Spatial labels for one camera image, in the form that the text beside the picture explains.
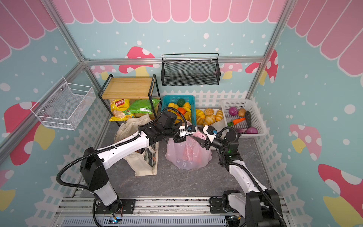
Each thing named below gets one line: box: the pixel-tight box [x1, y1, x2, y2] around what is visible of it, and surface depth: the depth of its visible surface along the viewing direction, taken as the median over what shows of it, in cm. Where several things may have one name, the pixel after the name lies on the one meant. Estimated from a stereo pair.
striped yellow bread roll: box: [195, 108, 206, 120], surface depth 114 cm
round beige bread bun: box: [204, 107, 215, 116], surface depth 115 cm
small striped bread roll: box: [215, 109, 224, 122], surface depth 113 cm
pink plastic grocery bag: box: [165, 131, 213, 171], surface depth 83 cm
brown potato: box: [238, 108, 247, 118], surface depth 114 cm
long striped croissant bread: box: [203, 114, 217, 126], surface depth 111 cm
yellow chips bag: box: [108, 98, 136, 122], surface depth 91 cm
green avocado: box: [176, 98, 185, 107], surface depth 118 cm
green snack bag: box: [122, 98, 162, 115], surface depth 87 cm
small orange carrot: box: [232, 117, 246, 125], surface depth 110 cm
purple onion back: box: [228, 106, 239, 116], surface depth 115 cm
